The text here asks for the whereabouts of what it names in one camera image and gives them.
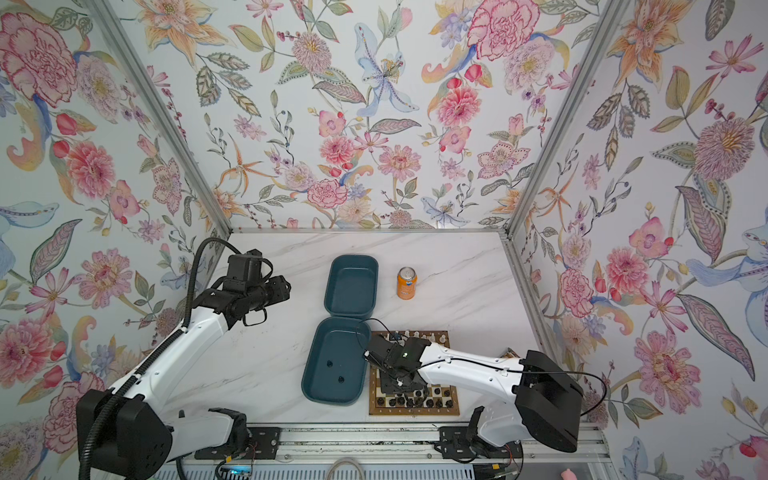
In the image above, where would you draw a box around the orange soda can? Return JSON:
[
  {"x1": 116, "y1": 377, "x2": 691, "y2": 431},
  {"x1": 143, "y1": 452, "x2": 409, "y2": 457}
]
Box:
[{"x1": 397, "y1": 266, "x2": 418, "y2": 300}]

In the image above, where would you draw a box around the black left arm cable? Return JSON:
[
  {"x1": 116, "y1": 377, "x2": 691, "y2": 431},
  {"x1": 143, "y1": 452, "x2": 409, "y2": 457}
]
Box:
[{"x1": 77, "y1": 236, "x2": 241, "y2": 480}]

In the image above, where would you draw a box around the teal plastic tray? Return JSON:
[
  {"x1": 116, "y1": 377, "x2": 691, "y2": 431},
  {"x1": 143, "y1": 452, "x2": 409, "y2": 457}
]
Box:
[
  {"x1": 324, "y1": 254, "x2": 379, "y2": 320},
  {"x1": 301, "y1": 317, "x2": 371, "y2": 406}
]

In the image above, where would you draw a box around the aluminium mounting rail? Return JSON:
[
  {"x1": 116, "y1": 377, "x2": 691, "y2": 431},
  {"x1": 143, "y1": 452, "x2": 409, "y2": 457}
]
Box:
[{"x1": 184, "y1": 422, "x2": 612, "y2": 470}]

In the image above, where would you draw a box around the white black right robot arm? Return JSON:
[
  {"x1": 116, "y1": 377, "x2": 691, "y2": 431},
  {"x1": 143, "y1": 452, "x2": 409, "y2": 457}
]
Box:
[{"x1": 364, "y1": 336, "x2": 583, "y2": 453}]

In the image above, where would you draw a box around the wooden chess board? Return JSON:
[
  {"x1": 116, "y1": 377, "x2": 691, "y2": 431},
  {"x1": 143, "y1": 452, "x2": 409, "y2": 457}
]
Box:
[{"x1": 368, "y1": 365, "x2": 460, "y2": 417}]

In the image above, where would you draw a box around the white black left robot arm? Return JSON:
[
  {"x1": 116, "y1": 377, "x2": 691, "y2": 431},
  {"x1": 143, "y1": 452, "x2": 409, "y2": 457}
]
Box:
[{"x1": 76, "y1": 249, "x2": 291, "y2": 479}]

